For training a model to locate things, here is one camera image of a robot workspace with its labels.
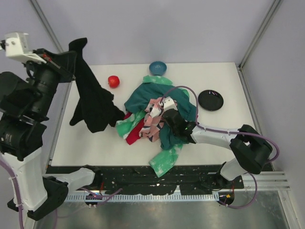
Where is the black cloth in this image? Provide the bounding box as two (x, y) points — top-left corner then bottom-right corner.
(69, 38), (125, 133)

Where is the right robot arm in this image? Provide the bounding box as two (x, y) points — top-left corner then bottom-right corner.
(163, 109), (273, 187)

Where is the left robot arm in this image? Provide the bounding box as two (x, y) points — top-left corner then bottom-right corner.
(0, 49), (102, 221)

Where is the pink patterned cloth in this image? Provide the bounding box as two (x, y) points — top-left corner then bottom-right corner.
(139, 97), (164, 142)

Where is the mint green patterned cloth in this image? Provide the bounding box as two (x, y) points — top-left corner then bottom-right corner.
(116, 75), (189, 177)

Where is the red cloth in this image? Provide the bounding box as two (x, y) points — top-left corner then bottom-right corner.
(123, 111), (146, 145)

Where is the dark green cloth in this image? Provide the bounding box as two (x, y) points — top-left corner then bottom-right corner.
(124, 83), (196, 150)

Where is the black plate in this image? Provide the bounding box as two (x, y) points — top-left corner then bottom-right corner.
(198, 90), (224, 111)

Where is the red apple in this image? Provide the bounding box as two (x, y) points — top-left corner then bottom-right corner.
(108, 75), (120, 88)

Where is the blue bowl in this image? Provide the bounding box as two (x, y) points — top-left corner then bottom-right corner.
(149, 61), (167, 76)

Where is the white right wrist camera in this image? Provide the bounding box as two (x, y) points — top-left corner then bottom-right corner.
(159, 97), (178, 112)

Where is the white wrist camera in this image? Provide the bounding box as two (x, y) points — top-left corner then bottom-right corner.
(0, 32), (47, 64)
(159, 97), (178, 112)

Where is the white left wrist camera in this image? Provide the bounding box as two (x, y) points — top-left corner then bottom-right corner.
(0, 32), (47, 64)

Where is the left aluminium frame post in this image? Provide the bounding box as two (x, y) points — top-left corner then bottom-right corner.
(28, 0), (64, 52)

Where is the aluminium frame post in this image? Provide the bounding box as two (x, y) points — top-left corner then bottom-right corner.
(238, 0), (284, 71)
(28, 0), (64, 52)

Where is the white slotted cable duct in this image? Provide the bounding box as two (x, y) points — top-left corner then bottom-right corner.
(65, 192), (219, 203)

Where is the right aluminium frame post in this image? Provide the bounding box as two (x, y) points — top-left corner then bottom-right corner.
(238, 0), (284, 71)

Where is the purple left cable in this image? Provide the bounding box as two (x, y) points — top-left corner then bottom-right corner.
(0, 159), (58, 229)

